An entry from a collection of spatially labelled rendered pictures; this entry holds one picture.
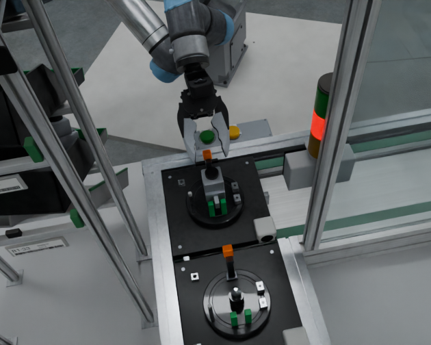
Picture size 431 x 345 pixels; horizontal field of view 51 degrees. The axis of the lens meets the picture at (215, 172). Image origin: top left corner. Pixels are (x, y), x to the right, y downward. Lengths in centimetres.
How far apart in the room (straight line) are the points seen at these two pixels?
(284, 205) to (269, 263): 20
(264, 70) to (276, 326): 90
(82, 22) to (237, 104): 224
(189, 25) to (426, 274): 78
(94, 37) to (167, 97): 190
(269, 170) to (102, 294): 52
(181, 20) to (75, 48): 236
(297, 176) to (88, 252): 61
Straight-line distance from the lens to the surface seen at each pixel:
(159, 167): 118
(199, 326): 96
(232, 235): 104
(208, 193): 100
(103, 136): 93
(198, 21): 97
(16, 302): 122
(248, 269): 100
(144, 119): 144
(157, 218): 110
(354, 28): 58
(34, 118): 52
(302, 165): 81
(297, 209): 114
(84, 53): 323
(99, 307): 114
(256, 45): 166
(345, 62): 61
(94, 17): 354
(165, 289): 102
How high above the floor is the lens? 188
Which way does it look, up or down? 54 degrees down
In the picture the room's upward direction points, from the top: 7 degrees counter-clockwise
